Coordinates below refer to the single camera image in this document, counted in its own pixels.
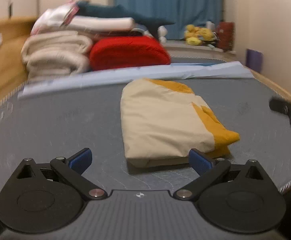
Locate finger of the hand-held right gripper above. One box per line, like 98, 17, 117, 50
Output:
269, 97, 291, 115

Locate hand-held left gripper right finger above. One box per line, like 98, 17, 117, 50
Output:
173, 148, 276, 201

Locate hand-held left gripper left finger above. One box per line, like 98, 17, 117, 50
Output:
9, 147, 108, 200

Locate beige and yellow hooded jacket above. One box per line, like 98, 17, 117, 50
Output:
121, 78, 240, 168

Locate grey mattress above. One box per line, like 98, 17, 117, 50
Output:
0, 56, 291, 198

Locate purple box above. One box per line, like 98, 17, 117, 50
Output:
245, 49, 264, 74

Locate light blue sheet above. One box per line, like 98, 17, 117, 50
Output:
18, 60, 254, 99

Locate red cushion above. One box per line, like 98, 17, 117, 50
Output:
217, 21, 236, 50

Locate yellow plush toy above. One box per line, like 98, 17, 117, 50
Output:
185, 24, 203, 46
199, 27, 214, 42

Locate cream folded blanket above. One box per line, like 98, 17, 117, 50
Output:
21, 31, 93, 77

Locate white window ledge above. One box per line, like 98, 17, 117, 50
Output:
162, 39, 237, 58

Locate red folded blanket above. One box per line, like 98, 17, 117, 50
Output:
89, 36, 171, 71

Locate white round plush toy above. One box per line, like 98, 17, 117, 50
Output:
157, 26, 168, 43

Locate pink and white cloth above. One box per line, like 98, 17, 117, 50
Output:
31, 0, 80, 35

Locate blue curtain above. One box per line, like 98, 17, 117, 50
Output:
114, 0, 223, 40

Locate teal shark plush toy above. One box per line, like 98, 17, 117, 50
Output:
77, 1, 176, 37

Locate wooden bed side rail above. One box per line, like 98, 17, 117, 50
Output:
248, 67, 291, 104

